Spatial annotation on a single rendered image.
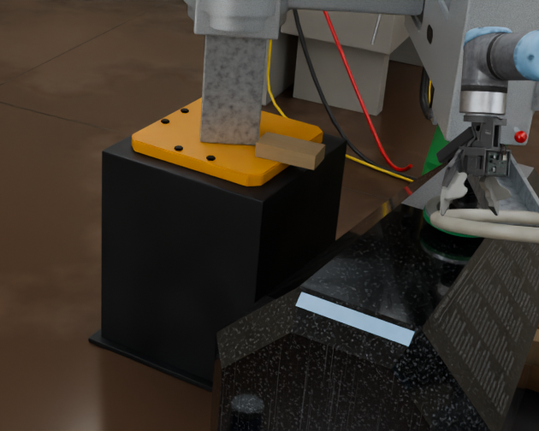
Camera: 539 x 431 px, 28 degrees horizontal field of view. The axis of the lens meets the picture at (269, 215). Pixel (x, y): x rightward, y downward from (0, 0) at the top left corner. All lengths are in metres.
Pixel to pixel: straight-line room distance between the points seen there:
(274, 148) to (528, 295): 0.90
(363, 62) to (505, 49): 3.83
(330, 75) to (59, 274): 2.30
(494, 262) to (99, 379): 1.41
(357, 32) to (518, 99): 2.93
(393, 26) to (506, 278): 2.79
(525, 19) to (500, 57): 0.70
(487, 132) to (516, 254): 1.07
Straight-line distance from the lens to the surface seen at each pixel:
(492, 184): 2.20
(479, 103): 2.11
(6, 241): 4.49
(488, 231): 2.13
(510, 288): 3.03
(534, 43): 2.02
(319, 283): 2.70
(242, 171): 3.30
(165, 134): 3.52
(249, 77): 3.39
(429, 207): 3.03
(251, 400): 2.83
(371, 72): 5.86
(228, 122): 3.44
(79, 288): 4.16
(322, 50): 5.92
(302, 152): 3.34
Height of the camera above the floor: 2.18
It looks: 27 degrees down
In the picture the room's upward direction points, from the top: 5 degrees clockwise
